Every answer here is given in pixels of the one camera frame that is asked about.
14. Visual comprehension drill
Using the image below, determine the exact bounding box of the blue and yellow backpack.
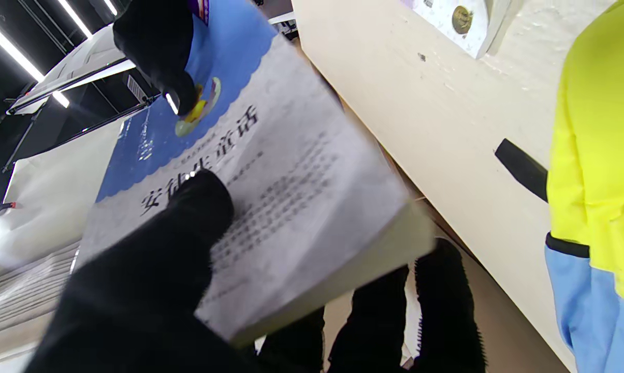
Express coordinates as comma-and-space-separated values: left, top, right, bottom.
495, 0, 624, 373

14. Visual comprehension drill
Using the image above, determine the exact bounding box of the purple cover paperback book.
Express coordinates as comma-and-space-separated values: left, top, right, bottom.
402, 0, 514, 59

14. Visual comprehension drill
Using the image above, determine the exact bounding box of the white overhead panel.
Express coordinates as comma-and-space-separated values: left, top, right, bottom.
6, 23, 136, 116

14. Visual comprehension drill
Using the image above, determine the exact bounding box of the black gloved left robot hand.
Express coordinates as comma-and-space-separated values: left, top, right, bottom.
24, 170, 487, 373

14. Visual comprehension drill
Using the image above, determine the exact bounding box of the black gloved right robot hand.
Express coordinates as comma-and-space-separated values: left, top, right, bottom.
112, 0, 198, 117

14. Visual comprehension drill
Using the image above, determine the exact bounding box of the beige pleated curtain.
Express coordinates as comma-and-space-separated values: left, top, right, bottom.
0, 243, 79, 353

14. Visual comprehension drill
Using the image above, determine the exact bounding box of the blue cover paperback book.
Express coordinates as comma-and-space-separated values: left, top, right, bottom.
74, 0, 437, 348

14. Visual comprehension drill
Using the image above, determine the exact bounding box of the black metal backdrop frame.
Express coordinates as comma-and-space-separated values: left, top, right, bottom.
0, 67, 162, 228

